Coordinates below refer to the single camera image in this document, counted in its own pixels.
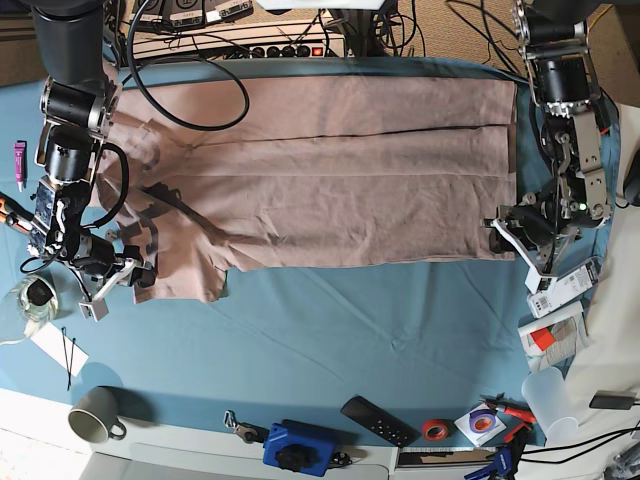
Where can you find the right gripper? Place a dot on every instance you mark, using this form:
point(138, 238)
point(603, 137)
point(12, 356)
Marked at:
point(90, 255)

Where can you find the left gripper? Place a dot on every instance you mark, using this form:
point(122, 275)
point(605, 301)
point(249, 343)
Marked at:
point(539, 233)

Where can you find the pink T-shirt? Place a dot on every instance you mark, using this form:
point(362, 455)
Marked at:
point(324, 171)

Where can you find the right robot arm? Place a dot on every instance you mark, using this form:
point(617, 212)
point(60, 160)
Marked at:
point(78, 103)

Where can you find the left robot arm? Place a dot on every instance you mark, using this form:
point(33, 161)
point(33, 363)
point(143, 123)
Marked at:
point(569, 117)

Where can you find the clear plastic screw box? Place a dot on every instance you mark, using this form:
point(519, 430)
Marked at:
point(567, 288)

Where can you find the clear tape roll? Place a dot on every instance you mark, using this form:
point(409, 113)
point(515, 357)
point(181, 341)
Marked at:
point(32, 299)

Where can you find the white paper card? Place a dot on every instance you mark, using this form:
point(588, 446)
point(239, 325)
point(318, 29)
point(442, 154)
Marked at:
point(49, 340)

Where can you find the white paper booklet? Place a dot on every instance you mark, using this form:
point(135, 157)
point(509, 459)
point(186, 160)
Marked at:
point(555, 337)

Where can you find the black computer mouse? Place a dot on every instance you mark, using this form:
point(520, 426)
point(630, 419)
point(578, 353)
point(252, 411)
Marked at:
point(631, 184)

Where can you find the blue table cloth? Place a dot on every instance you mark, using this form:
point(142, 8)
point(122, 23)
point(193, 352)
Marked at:
point(423, 339)

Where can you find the grey ceramic mug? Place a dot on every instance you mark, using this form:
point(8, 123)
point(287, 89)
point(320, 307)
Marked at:
point(94, 418)

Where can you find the orange utility knife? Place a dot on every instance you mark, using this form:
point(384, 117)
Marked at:
point(14, 216)

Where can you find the translucent plastic cup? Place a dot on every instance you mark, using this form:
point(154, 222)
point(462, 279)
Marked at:
point(547, 396)

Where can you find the purple glue tube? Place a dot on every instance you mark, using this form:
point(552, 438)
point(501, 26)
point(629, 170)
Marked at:
point(20, 148)

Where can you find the black phone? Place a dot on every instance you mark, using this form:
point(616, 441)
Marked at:
point(609, 400)

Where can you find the red tape roll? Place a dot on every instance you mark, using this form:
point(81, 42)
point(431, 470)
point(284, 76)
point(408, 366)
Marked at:
point(436, 430)

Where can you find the black remote control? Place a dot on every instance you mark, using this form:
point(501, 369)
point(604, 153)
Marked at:
point(379, 422)

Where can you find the blue bar clamp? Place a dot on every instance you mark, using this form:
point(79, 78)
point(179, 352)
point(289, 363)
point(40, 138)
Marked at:
point(504, 463)

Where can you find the white power strip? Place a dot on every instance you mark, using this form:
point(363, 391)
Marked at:
point(294, 39)

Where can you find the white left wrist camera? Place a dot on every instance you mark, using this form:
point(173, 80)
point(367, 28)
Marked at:
point(538, 282)

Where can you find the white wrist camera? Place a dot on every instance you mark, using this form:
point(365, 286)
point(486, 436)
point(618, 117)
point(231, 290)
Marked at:
point(95, 309)
point(538, 282)

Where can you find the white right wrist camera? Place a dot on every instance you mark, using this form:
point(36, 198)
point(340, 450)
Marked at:
point(95, 309)

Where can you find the black cable ties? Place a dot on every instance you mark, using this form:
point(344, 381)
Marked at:
point(68, 352)

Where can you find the red handled pliers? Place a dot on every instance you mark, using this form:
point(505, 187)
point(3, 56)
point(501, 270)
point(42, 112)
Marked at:
point(510, 409)

